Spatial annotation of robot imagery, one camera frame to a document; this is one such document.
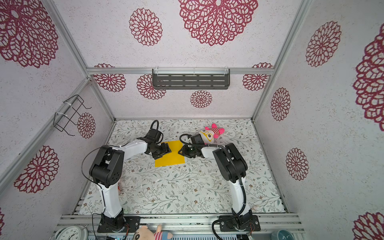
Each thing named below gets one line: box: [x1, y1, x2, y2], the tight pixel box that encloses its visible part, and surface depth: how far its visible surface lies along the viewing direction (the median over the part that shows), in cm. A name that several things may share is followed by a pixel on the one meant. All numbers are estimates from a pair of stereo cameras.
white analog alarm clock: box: [54, 224, 89, 240], surface depth 70 cm
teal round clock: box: [271, 229, 296, 240], surface depth 68 cm
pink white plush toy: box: [198, 123, 225, 145], surface depth 105 cm
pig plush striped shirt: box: [133, 224, 173, 240], surface depth 67 cm
